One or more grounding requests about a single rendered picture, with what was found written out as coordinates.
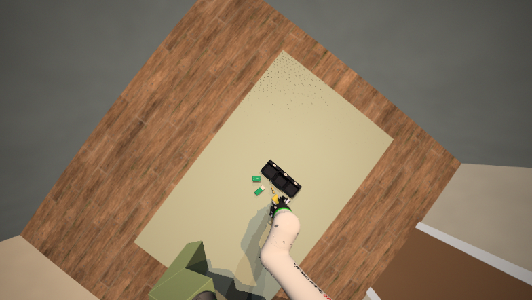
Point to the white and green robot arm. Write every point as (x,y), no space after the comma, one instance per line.
(276,259)

